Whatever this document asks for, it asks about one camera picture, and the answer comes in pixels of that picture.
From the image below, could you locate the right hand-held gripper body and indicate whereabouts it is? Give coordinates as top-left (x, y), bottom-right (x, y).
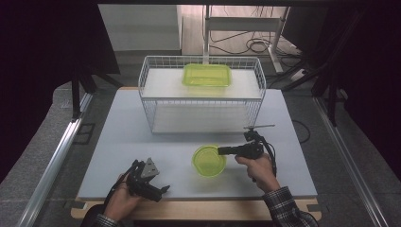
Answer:
top-left (235, 124), bottom-right (276, 161)

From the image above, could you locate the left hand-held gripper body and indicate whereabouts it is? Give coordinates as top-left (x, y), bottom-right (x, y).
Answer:
top-left (126, 157), bottom-right (164, 203)

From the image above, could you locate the round green plastic bowl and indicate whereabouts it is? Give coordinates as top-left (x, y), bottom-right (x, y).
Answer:
top-left (191, 144), bottom-right (228, 179)

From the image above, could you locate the rectangular green plastic container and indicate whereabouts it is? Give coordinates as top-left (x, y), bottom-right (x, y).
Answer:
top-left (181, 62), bottom-right (233, 89)

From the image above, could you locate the white wire rack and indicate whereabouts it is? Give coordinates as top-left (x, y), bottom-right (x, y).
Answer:
top-left (137, 55), bottom-right (267, 136)

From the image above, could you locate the person's left hand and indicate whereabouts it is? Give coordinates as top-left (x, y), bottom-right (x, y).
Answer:
top-left (104, 174), bottom-right (144, 222)

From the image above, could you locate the person's right hand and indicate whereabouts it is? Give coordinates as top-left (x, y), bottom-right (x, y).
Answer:
top-left (235, 152), bottom-right (282, 194)

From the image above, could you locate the white power strip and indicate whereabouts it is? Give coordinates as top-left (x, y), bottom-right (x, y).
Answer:
top-left (289, 68), bottom-right (308, 83)

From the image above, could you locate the black metal stand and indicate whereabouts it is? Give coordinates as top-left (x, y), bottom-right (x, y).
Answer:
top-left (70, 61), bottom-right (125, 123)
top-left (279, 9), bottom-right (367, 128)

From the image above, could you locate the white cabinet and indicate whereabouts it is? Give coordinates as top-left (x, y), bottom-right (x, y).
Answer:
top-left (97, 4), bottom-right (184, 57)

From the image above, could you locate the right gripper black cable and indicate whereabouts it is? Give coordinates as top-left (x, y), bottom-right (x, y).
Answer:
top-left (255, 131), bottom-right (279, 178)

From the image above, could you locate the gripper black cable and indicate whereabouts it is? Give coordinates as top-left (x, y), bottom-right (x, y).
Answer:
top-left (103, 160), bottom-right (140, 206)
top-left (255, 131), bottom-right (279, 178)

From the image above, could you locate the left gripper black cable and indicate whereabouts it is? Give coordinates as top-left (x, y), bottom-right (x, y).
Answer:
top-left (103, 160), bottom-right (140, 206)

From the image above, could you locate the black cable loop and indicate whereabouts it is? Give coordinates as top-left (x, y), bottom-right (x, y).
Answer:
top-left (290, 118), bottom-right (312, 145)

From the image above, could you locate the aluminium rail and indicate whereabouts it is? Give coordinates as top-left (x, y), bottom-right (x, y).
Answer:
top-left (312, 96), bottom-right (392, 227)
top-left (16, 92), bottom-right (95, 227)

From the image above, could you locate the tangle of black floor cables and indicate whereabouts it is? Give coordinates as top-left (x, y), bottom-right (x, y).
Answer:
top-left (209, 29), bottom-right (305, 59)

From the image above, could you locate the white desk frame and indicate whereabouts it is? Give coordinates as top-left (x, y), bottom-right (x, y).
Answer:
top-left (202, 4), bottom-right (291, 75)

